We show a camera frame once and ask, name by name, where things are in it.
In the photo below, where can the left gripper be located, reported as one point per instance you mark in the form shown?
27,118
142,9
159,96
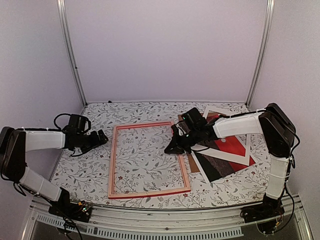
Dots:
96,142

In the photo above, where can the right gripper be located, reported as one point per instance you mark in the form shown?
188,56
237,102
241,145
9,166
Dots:
175,144

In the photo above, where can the clear acrylic sheet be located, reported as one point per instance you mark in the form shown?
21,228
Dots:
147,160

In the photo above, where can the wooden picture frame red edge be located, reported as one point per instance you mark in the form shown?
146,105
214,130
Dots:
112,162

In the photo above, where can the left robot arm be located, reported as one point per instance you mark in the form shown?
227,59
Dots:
15,143

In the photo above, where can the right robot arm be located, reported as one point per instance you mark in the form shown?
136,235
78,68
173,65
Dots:
278,131

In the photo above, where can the red black abstract photo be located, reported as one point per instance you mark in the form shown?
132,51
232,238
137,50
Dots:
212,168

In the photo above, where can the white photo mat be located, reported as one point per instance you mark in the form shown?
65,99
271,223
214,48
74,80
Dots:
230,149

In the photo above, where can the brown backing board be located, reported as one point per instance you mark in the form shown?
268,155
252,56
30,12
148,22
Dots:
183,129

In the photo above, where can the floral patterned table cover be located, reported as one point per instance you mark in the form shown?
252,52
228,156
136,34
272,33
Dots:
143,165

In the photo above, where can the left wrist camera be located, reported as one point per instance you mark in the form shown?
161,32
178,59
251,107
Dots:
80,123

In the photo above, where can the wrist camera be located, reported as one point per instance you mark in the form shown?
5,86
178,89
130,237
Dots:
194,119
80,123

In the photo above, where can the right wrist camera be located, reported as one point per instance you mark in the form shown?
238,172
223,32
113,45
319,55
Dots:
194,119

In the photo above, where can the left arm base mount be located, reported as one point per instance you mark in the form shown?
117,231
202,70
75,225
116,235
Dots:
80,211

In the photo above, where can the front aluminium rail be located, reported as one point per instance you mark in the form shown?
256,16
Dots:
123,223

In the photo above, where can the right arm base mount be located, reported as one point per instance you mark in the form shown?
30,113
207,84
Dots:
268,215

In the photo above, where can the left aluminium corner post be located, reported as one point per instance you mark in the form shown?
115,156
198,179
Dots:
61,6

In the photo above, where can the aluminium corner post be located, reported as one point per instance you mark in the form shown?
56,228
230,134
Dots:
267,25
61,6

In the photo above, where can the right aluminium corner post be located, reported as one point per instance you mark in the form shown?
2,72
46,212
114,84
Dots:
267,25

